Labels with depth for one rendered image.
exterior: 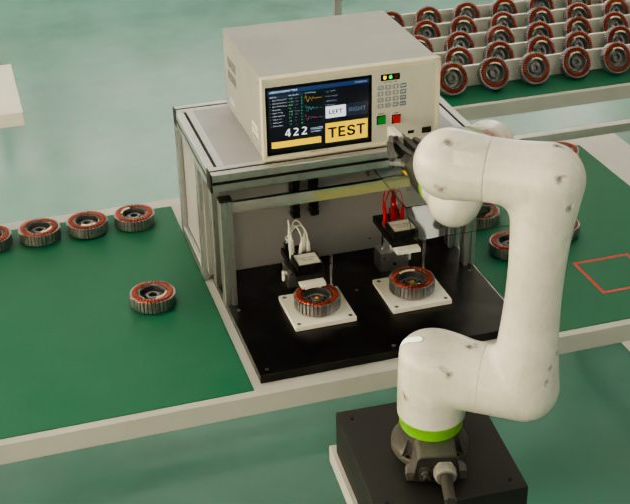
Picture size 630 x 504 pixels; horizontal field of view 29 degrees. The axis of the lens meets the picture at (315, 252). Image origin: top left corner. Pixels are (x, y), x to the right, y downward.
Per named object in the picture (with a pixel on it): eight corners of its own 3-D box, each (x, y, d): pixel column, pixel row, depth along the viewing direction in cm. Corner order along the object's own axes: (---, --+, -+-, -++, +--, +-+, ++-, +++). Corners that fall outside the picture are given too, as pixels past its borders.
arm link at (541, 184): (550, 442, 213) (587, 164, 188) (459, 424, 217) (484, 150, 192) (559, 402, 224) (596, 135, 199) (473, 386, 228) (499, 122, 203)
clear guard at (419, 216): (512, 225, 274) (514, 202, 271) (414, 242, 268) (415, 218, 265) (456, 168, 301) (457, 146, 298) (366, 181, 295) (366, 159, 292)
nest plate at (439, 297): (452, 303, 290) (452, 299, 289) (393, 314, 286) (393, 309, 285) (428, 274, 302) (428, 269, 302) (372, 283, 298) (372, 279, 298)
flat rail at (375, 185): (472, 177, 295) (472, 166, 293) (225, 215, 279) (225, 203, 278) (470, 175, 296) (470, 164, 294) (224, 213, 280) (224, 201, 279)
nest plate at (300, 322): (356, 320, 284) (356, 316, 283) (295, 332, 280) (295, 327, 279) (337, 289, 296) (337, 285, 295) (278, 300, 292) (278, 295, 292)
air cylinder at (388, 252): (408, 268, 305) (408, 249, 302) (380, 272, 303) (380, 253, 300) (401, 258, 309) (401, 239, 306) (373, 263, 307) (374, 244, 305)
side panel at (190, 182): (216, 278, 306) (208, 164, 290) (204, 280, 305) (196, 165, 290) (193, 230, 329) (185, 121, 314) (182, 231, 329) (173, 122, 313)
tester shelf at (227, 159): (483, 153, 293) (484, 136, 291) (211, 194, 276) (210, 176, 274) (417, 90, 330) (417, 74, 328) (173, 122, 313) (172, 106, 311)
